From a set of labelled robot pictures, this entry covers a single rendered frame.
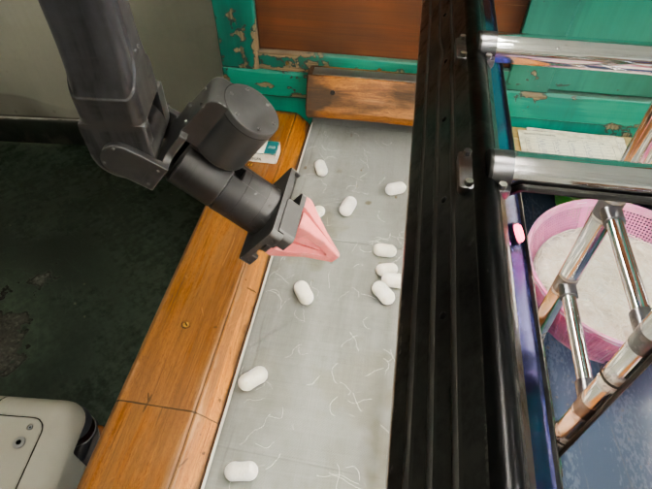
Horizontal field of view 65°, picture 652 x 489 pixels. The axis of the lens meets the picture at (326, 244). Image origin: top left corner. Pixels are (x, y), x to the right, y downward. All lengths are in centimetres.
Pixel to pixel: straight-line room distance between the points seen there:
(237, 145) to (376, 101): 45
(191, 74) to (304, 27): 113
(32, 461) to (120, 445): 62
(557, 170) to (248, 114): 27
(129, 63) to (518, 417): 37
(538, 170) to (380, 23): 61
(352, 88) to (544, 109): 33
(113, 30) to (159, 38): 154
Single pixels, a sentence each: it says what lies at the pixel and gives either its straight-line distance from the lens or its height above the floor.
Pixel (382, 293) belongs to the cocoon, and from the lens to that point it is 68.
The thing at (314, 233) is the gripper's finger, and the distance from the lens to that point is 54.
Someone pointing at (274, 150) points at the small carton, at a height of 79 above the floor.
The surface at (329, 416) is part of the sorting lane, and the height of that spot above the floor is 74.
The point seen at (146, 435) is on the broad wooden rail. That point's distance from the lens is 61.
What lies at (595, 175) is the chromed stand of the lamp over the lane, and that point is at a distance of 32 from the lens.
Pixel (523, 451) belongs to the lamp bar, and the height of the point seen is 111.
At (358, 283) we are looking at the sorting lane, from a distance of 71.
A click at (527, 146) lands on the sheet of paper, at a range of 93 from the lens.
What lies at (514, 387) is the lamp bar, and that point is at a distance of 23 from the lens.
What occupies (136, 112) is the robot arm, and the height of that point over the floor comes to 106.
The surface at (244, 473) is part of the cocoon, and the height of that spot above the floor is 76.
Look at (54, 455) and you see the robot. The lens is 122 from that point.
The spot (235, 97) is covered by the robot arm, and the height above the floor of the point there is 106.
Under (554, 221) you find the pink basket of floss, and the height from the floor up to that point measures 75.
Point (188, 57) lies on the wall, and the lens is 197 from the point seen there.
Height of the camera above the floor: 130
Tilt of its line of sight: 48 degrees down
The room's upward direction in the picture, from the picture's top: straight up
